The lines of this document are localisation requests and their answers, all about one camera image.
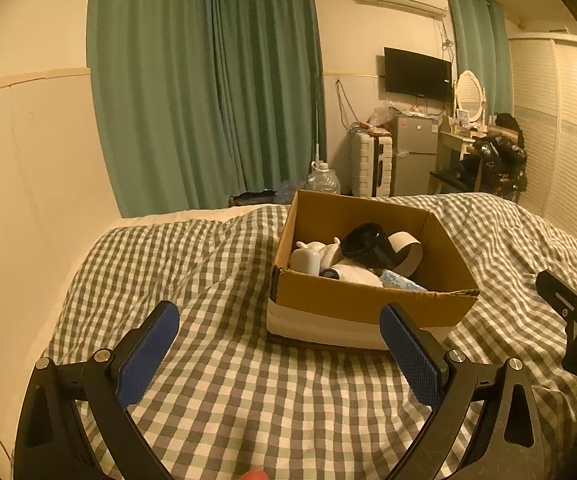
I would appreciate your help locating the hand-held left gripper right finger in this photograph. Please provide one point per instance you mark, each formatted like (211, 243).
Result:
(411, 355)

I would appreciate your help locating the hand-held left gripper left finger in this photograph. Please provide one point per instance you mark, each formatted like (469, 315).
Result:
(148, 355)

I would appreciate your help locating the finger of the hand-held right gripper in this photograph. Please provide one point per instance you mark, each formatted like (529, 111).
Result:
(560, 292)

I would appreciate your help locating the cardboard box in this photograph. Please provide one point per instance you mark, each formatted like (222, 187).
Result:
(358, 307)

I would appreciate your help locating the tissue packet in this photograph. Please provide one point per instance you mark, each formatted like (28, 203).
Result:
(403, 282)

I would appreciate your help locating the white sock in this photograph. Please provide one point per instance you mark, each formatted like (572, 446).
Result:
(356, 274)

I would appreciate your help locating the white animal figurine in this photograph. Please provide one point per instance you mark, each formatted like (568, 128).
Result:
(328, 252)

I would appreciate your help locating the checked blanket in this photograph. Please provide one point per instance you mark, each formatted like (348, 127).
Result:
(218, 310)

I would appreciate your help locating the white louvred wardrobe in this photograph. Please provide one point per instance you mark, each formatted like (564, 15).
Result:
(563, 130)

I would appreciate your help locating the black plastic bag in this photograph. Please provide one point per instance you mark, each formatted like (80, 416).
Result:
(498, 160)

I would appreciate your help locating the dressing desk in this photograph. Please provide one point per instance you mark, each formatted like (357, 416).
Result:
(456, 142)

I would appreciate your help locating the clear water jug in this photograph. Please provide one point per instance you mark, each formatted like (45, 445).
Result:
(324, 180)

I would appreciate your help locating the white suitcase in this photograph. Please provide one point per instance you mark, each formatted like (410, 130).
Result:
(371, 162)

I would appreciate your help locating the small grey fridge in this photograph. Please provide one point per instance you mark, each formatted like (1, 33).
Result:
(416, 155)

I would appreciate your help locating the white oval mirror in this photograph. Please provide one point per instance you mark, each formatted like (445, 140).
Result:
(469, 92)

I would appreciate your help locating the narrow green curtain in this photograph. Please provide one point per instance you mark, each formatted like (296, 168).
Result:
(480, 50)

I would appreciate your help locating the white thin pole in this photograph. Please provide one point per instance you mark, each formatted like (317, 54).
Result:
(317, 130)

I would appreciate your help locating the clear plastic bag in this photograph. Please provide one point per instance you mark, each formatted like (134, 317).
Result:
(383, 112)

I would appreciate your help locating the wide green curtain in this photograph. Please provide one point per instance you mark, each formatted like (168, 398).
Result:
(193, 85)

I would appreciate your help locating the black wall television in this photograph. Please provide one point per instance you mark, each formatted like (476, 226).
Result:
(418, 74)

